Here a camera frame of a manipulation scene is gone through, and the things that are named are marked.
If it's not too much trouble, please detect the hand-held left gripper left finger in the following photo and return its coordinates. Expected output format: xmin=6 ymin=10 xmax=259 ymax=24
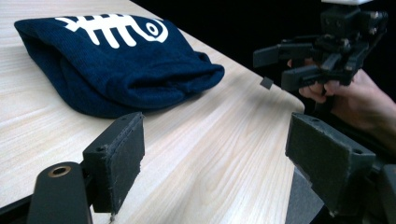
xmin=82 ymin=111 xmax=146 ymax=216

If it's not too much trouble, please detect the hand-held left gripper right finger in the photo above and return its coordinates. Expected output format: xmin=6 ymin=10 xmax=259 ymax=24
xmin=285 ymin=112 xmax=377 ymax=217

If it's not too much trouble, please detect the navy beanie with white fishbone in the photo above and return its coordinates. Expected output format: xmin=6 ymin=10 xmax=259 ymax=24
xmin=13 ymin=13 xmax=226 ymax=119

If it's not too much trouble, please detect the small dark square piece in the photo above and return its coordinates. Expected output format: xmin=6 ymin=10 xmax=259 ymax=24
xmin=260 ymin=77 xmax=275 ymax=91

